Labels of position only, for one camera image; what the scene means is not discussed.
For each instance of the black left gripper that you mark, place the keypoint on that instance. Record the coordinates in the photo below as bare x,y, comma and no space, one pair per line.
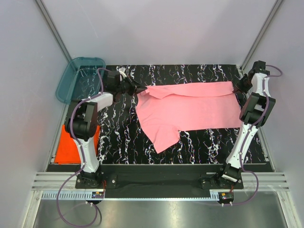
135,88

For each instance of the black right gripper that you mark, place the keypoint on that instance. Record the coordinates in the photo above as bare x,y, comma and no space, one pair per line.
238,84

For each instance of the pink t shirt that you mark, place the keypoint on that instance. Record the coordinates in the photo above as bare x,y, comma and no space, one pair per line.
164,111

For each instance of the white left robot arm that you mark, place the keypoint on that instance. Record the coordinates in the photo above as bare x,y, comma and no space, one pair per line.
81,121

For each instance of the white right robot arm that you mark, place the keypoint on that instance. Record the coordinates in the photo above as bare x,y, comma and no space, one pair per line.
254,114

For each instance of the teal plastic bin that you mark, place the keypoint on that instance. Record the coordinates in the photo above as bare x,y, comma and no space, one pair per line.
80,79

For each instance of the folded orange t shirt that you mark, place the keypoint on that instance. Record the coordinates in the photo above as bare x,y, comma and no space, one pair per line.
67,152

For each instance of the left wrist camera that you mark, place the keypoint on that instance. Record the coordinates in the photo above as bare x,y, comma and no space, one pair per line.
122,72

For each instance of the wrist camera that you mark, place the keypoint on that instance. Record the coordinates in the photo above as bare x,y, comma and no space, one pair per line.
260,67
122,72

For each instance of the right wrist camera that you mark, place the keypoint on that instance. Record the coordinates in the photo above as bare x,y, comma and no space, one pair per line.
260,67

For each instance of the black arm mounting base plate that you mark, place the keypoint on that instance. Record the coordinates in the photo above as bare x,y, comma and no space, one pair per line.
200,169

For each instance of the right aluminium frame post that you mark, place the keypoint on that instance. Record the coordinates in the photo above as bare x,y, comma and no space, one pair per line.
270,17

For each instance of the aluminium frame post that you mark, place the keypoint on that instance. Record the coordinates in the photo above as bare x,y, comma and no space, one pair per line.
51,25
270,17

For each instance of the left aluminium frame post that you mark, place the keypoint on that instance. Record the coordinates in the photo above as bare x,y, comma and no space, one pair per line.
51,25

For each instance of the aluminium rail crossbar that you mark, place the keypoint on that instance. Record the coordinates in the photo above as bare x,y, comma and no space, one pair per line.
266,181

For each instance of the white slotted cable duct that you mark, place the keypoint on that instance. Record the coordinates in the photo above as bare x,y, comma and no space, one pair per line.
205,195

